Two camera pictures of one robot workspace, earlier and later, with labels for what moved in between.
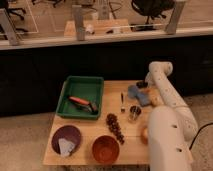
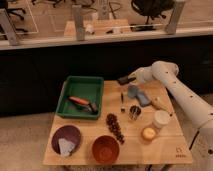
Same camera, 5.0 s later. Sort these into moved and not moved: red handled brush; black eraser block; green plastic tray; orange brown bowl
Moved: black eraser block
Not moved: red handled brush; orange brown bowl; green plastic tray
